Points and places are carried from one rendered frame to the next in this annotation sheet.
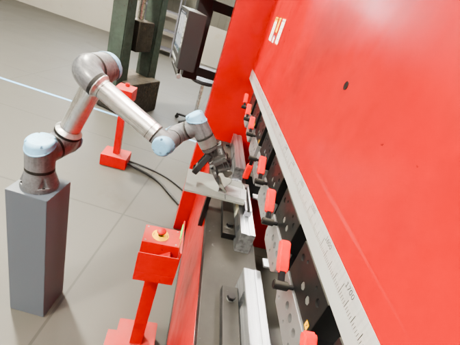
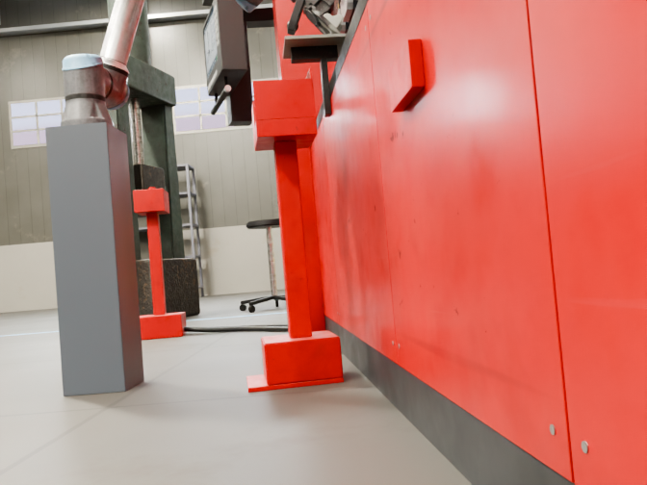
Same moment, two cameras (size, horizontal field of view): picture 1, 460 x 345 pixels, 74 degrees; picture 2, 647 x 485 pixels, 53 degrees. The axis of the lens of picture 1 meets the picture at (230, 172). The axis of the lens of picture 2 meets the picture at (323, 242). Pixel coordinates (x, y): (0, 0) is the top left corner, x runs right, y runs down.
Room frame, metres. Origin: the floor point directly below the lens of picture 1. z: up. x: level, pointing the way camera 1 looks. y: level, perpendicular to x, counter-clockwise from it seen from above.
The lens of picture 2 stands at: (-0.84, -0.06, 0.31)
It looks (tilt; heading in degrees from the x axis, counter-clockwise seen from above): 2 degrees up; 5
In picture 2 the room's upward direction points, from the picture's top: 5 degrees counter-clockwise
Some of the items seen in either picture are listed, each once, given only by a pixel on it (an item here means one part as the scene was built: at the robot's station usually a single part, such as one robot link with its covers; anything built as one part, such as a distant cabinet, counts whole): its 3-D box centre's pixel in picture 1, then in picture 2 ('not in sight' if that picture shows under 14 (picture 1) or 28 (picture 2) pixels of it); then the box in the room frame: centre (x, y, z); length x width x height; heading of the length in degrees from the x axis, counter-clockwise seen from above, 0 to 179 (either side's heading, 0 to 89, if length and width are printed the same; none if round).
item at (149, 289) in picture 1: (145, 304); (292, 239); (0.95, 0.17, 0.39); 0.06 x 0.06 x 0.54; 13
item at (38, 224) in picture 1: (38, 248); (96, 258); (1.05, 0.78, 0.39); 0.18 x 0.18 x 0.78; 3
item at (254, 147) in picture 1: (265, 140); not in sight; (1.22, -0.10, 1.26); 0.15 x 0.09 x 0.17; 10
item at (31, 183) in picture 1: (40, 175); (86, 114); (1.05, 0.78, 0.82); 0.15 x 0.15 x 0.10
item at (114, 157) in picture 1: (120, 126); (156, 261); (2.65, 1.15, 0.42); 0.25 x 0.20 x 0.83; 100
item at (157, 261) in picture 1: (159, 248); (281, 111); (0.95, 0.17, 0.75); 0.20 x 0.16 x 0.18; 13
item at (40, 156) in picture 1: (41, 151); (85, 77); (1.06, 0.78, 0.94); 0.13 x 0.12 x 0.14; 177
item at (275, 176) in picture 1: (280, 191); not in sight; (0.83, -0.17, 1.26); 0.15 x 0.09 x 0.17; 10
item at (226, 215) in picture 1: (227, 214); not in sight; (1.15, -0.05, 0.89); 0.30 x 0.05 x 0.03; 10
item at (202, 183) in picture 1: (214, 186); (325, 45); (1.17, 0.04, 1.00); 0.26 x 0.18 x 0.01; 100
